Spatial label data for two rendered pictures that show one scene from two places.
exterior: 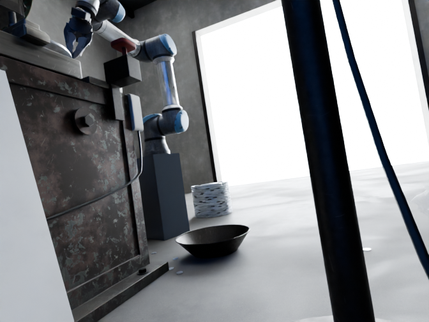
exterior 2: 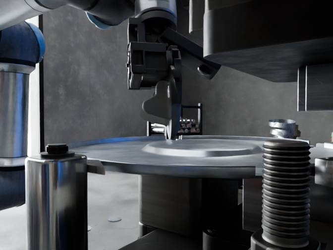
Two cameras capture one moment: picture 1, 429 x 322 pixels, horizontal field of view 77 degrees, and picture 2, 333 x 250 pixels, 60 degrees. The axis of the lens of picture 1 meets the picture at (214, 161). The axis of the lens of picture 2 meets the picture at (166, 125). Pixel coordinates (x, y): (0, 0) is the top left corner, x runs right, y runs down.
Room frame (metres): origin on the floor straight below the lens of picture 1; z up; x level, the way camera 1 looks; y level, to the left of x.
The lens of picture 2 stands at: (0.84, 0.90, 0.82)
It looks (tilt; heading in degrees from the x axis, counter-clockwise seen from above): 2 degrees down; 284
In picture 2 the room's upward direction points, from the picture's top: straight up
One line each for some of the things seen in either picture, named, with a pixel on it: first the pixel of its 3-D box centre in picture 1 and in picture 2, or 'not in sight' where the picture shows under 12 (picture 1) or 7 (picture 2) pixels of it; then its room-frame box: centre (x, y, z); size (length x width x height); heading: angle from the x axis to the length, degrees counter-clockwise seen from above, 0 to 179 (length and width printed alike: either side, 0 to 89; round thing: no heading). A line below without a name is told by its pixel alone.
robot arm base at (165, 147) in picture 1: (156, 147); not in sight; (1.52, 0.32, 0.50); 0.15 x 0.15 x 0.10
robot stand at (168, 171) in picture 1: (162, 195); not in sight; (1.52, 0.32, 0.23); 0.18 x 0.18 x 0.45; 48
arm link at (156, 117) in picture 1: (154, 126); not in sight; (1.52, 0.31, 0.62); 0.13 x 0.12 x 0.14; 71
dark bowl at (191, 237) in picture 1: (214, 241); not in sight; (1.08, 0.05, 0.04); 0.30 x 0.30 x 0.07
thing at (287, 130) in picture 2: not in sight; (286, 155); (0.31, -2.46, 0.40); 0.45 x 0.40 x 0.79; 80
